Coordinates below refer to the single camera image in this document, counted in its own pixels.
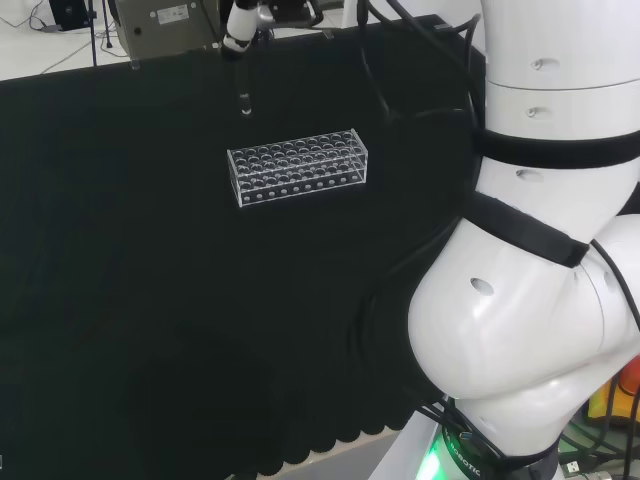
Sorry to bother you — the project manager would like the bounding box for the black tripod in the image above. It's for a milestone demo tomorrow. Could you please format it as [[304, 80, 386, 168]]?
[[87, 0, 115, 67]]

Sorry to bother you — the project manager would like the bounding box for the yellow stop button box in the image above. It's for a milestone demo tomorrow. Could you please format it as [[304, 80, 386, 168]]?
[[586, 349, 640, 422]]

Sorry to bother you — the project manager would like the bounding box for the black bench cloth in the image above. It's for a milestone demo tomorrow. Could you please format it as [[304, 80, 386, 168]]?
[[0, 13, 489, 477]]

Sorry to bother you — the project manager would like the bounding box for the grey metal equipment box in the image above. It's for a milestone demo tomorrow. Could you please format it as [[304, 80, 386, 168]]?
[[110, 0, 225, 59]]

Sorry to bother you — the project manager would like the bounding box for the clear glass test tube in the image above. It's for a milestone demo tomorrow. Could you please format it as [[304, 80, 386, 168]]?
[[235, 58, 253, 117]]

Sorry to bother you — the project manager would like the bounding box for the clear acrylic test tube rack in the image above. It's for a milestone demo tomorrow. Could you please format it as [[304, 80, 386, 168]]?
[[226, 128, 370, 209]]

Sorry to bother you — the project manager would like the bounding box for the black device on floor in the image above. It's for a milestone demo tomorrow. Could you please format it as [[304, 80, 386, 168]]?
[[49, 0, 90, 32]]

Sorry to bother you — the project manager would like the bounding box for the grey floor cable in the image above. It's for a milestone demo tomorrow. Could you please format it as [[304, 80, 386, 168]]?
[[0, 13, 57, 35]]

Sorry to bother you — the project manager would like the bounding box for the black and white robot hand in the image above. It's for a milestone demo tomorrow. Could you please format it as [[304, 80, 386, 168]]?
[[220, 0, 326, 63]]

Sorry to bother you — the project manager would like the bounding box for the black cable bundle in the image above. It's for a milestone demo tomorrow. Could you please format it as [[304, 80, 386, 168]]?
[[357, 0, 485, 132]]

